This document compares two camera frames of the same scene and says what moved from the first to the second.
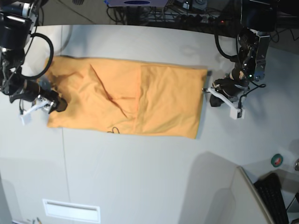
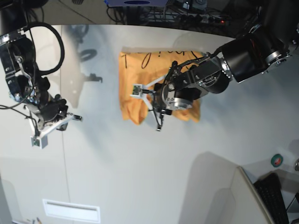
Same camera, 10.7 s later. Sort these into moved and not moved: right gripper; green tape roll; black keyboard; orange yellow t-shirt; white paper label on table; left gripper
Moved: right gripper; left gripper; orange yellow t-shirt
Not moved: white paper label on table; black keyboard; green tape roll
